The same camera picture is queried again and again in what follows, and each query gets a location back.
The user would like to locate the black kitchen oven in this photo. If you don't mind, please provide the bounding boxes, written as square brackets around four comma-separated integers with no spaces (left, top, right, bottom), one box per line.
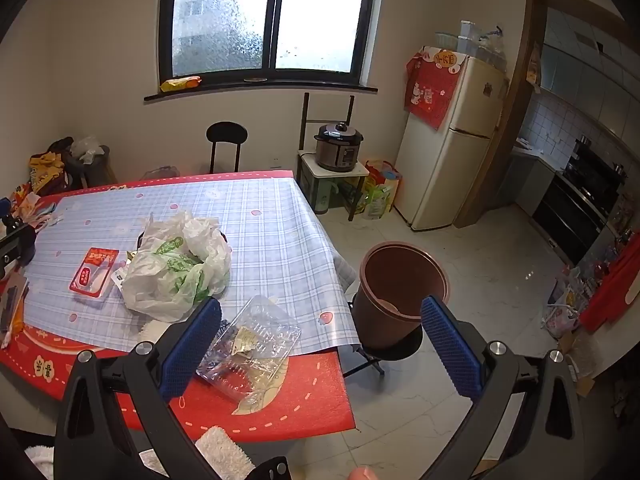
[531,135,628,267]

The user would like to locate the yellow red shopping bag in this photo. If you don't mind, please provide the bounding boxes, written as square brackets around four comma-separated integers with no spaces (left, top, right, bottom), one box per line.
[362,159,404,221]

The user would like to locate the red white food package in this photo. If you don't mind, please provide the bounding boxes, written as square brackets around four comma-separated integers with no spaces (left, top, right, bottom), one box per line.
[68,247,121,298]

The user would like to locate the pile of plastic bags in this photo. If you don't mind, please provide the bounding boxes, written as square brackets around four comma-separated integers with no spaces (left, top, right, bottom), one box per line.
[542,264,590,339]

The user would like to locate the table with checked cloth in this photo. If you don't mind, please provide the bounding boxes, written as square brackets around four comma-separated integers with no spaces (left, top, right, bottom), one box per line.
[22,177,363,356]

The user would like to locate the red printed cloth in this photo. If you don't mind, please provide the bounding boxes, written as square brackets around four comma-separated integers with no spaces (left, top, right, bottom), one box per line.
[405,46,472,131]

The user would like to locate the brown pressure cooker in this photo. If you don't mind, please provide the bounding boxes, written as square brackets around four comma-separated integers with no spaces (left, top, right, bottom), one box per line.
[314,121,364,173]

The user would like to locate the red hanging cloth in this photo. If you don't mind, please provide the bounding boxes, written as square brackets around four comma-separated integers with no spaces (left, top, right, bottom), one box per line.
[579,230,640,333]

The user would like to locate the grey bin with bag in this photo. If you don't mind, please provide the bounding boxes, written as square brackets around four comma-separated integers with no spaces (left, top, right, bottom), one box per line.
[65,135,119,192]

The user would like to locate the black round stool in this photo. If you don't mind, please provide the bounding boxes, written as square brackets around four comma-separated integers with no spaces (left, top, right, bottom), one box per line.
[342,290,425,378]

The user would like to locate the cream refrigerator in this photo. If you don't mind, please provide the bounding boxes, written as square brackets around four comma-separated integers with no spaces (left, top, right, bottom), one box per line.
[394,54,512,232]

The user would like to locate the black framed window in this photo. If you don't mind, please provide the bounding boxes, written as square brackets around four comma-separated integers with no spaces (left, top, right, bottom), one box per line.
[144,0,383,103]

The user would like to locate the white plastic bag green print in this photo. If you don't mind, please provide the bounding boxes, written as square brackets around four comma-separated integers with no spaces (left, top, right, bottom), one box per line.
[121,210,233,323]

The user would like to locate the black round-back chair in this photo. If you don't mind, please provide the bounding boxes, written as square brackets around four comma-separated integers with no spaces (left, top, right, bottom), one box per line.
[206,121,248,175]

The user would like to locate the red table mat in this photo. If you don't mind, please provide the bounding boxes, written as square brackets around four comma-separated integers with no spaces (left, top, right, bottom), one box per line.
[0,170,357,443]

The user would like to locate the clear plastic food tray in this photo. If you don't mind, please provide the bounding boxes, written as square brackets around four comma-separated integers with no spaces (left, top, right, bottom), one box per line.
[196,294,302,402]

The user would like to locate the green plastic jug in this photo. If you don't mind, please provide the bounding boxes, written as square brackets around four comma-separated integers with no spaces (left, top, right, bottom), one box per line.
[312,180,341,215]

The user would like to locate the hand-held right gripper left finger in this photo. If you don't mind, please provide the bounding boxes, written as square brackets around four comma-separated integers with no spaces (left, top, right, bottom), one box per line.
[52,297,222,480]

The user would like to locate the grey kitchen wall cabinets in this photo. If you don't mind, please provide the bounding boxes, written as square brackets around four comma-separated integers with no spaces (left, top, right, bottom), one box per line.
[541,6,640,137]

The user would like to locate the yellow snack packet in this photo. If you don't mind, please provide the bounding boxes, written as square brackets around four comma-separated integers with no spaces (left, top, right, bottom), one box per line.
[160,76,202,93]

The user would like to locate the pile of snack packets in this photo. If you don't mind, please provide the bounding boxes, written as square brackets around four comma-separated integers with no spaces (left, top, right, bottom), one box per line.
[9,182,65,233]

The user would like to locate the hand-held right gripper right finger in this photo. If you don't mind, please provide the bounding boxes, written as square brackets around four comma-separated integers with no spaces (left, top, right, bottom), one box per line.
[421,295,586,480]

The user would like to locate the yellow printed bag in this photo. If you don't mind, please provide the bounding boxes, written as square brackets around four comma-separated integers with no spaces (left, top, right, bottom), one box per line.
[28,152,67,197]

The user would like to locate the white fleece clothing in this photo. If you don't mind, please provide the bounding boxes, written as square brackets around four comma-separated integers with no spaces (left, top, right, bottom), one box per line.
[24,425,252,480]

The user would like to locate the brown plastic bin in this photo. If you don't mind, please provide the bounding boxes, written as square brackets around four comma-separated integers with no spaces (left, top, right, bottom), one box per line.
[351,241,451,352]

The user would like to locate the clear plastic containers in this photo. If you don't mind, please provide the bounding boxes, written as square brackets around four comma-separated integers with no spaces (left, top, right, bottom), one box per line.
[434,20,508,71]

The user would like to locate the cardboard box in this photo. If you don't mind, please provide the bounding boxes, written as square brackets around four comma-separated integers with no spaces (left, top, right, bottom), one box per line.
[556,329,599,397]

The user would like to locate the black frame side stand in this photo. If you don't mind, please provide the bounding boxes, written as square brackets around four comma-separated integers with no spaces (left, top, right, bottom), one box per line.
[298,92,371,222]

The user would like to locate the wooden door frame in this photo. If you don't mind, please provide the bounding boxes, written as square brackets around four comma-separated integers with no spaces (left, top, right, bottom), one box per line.
[454,0,553,229]

